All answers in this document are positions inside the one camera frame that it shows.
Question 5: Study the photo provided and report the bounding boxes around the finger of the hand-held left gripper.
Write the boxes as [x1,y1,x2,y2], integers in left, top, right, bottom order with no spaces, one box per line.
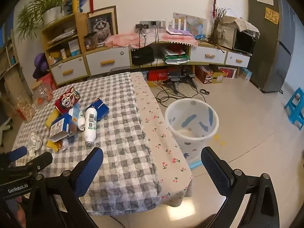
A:
[0,146,28,169]
[5,151,53,178]

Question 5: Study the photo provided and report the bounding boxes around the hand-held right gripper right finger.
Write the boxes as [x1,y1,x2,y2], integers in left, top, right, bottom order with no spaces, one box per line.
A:
[201,146,280,228]

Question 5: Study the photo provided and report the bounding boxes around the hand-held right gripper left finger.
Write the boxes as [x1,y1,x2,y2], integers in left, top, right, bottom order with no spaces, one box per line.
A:
[36,147,104,228]

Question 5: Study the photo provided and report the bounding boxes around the white tissue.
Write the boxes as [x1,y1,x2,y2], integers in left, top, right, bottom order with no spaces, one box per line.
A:
[28,132,43,157]

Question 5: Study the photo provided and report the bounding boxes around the yellow wrapper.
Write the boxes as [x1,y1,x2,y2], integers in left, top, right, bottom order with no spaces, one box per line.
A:
[46,140,60,152]

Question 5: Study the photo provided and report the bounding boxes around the white plastic bin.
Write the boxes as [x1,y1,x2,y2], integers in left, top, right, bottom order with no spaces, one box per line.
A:
[165,98,219,165]

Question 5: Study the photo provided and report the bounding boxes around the blue white paper box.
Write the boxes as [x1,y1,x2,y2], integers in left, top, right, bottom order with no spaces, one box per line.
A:
[49,113,78,144]

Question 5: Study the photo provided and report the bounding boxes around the white plastic bottle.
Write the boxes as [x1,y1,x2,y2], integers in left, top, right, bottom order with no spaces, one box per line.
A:
[84,108,98,147]

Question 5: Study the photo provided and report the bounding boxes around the yellow green sponge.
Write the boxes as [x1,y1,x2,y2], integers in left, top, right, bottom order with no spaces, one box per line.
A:
[45,109,63,127]

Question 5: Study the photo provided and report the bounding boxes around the blue milk carton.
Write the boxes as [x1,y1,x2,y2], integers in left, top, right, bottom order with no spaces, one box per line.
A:
[85,98,110,121]

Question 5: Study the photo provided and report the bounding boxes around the red cartoon snack bag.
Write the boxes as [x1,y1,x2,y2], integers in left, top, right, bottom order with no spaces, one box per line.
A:
[55,87,80,114]

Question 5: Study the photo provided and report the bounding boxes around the grey checked quilted blanket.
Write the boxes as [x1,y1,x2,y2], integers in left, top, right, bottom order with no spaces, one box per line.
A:
[12,72,163,215]

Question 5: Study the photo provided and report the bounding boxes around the clear snack jar red label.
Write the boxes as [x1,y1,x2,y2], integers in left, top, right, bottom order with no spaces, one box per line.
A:
[15,94,36,121]

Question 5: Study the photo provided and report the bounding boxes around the glass jar wooden lid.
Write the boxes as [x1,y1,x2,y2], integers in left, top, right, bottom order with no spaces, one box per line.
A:
[32,79,54,106]

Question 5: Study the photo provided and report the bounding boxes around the purple rounded object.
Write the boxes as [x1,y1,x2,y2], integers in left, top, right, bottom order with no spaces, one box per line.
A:
[32,52,51,79]

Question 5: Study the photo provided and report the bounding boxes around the white shelf unit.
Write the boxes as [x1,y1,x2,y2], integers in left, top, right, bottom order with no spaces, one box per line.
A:
[0,36,22,81]

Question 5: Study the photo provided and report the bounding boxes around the cartoon print cardboard box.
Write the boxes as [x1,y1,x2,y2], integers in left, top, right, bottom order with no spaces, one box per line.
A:
[195,65,226,84]

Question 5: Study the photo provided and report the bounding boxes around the blue plastic stool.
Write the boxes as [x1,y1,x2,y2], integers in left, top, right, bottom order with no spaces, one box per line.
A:
[284,87,304,131]

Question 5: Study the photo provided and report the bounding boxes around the red framed box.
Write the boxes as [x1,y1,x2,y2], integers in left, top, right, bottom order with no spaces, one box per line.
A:
[218,66,238,79]

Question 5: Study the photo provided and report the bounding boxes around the black folded devices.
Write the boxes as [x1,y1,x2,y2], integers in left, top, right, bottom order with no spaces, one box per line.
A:
[164,68,199,93]

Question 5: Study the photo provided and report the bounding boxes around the red flat box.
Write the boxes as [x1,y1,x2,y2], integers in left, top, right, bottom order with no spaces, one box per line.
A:
[147,70,170,82]

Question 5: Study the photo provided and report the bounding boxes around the stack of bags and papers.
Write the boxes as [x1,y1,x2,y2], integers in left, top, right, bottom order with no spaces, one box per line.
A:
[163,47,191,64]

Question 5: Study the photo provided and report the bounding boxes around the black printer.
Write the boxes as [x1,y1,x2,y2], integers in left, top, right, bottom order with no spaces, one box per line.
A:
[131,46,155,66]

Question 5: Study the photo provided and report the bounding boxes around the grey refrigerator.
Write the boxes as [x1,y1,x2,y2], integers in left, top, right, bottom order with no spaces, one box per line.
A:
[246,0,298,93]

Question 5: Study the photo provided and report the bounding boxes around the dark glass jar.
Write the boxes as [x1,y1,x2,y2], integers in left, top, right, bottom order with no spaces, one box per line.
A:
[84,33,98,51]

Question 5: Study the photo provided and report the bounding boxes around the low wooden cabinet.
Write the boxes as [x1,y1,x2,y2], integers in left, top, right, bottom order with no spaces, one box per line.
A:
[84,40,252,76]

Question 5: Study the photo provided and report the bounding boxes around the black microwave oven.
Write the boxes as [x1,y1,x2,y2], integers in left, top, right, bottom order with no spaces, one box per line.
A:
[233,30,257,55]

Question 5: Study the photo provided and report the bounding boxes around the pink cloth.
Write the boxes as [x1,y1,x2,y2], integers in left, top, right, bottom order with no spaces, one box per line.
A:
[104,31,199,48]

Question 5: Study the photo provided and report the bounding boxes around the tall wooden shelf cabinet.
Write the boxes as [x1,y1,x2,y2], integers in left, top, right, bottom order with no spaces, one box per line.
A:
[41,12,89,87]

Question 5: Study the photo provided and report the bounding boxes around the potted green plant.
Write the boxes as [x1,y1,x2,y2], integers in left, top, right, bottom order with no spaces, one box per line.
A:
[15,0,79,37]

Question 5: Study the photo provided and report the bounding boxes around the dried branch bundle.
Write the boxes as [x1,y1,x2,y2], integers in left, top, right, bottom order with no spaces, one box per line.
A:
[208,7,232,45]

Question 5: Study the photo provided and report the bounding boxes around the framed cat picture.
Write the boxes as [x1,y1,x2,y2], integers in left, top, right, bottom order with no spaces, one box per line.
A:
[87,5,118,44]

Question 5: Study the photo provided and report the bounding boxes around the colourful map poster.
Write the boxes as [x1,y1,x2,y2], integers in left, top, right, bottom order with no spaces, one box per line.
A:
[173,13,207,37]

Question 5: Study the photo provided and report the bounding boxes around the printed beige cloth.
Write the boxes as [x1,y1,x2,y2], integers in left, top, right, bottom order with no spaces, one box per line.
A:
[222,17,260,38]

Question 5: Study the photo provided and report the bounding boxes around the white router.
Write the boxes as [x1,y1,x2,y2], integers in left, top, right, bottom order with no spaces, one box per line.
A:
[166,18,190,34]

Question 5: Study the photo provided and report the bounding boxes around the yellow paper note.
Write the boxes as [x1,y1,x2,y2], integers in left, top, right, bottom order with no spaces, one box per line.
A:
[265,7,280,25]

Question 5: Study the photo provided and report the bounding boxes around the black floor cables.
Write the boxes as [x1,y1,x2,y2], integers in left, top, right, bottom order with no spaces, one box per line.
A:
[152,81,209,106]

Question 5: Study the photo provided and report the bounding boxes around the white drawer wooden handle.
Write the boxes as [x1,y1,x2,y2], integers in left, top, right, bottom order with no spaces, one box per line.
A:
[190,46,226,64]
[85,47,131,75]
[51,60,88,84]
[225,52,251,68]

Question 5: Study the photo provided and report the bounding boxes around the wall power outlet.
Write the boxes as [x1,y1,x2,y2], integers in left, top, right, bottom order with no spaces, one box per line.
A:
[135,20,167,31]

